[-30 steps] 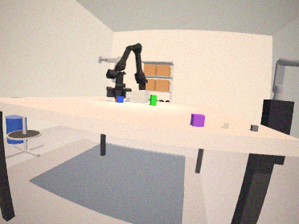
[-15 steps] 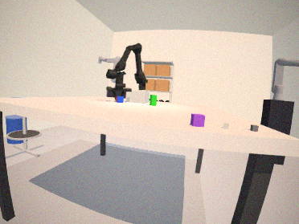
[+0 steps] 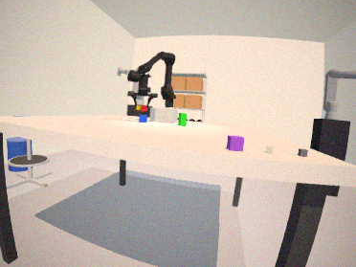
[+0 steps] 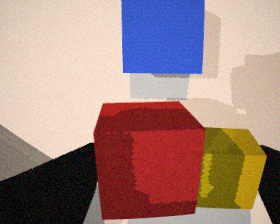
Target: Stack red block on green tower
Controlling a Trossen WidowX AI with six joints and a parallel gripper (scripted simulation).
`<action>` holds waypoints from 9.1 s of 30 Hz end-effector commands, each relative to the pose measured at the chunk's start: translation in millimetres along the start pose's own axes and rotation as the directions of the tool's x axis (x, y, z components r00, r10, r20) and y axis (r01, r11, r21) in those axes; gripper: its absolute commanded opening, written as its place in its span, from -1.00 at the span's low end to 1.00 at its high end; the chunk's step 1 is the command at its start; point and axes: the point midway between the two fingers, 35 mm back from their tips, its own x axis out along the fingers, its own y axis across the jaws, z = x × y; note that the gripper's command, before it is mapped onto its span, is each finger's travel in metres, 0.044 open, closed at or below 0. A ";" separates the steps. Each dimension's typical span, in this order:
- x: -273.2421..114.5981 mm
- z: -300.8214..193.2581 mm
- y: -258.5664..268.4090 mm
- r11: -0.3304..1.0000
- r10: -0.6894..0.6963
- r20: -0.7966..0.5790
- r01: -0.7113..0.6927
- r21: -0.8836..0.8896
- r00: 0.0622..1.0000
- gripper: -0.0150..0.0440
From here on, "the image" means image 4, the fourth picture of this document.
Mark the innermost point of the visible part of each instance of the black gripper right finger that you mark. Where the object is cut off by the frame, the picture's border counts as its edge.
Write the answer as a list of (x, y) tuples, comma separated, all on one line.
[(269, 188)]

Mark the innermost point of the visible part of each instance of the red block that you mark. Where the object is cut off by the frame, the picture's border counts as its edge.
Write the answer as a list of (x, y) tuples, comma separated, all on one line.
[(148, 159)]

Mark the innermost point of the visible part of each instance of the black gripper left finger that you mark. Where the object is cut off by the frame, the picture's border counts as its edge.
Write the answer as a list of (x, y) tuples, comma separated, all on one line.
[(58, 191)]

